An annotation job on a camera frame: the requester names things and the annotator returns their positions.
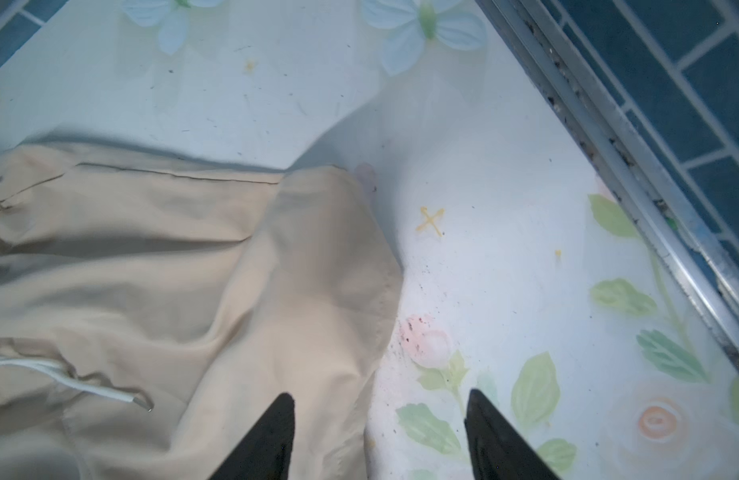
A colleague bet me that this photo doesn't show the white drawstring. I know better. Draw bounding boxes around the white drawstring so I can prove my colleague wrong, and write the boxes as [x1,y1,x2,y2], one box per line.
[0,356,154,412]

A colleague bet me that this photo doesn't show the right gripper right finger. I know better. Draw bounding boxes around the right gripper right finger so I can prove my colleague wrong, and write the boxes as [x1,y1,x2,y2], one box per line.
[465,388,559,480]

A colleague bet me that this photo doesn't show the aluminium side rail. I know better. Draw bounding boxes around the aluminium side rail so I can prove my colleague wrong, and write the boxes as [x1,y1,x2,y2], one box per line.
[479,1,739,372]

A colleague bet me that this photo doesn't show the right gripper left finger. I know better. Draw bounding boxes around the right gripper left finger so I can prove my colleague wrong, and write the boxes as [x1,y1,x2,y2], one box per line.
[210,393,296,480]

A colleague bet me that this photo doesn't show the beige shorts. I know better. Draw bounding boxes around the beige shorts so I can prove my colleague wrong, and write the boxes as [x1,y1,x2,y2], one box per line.
[0,143,403,479]

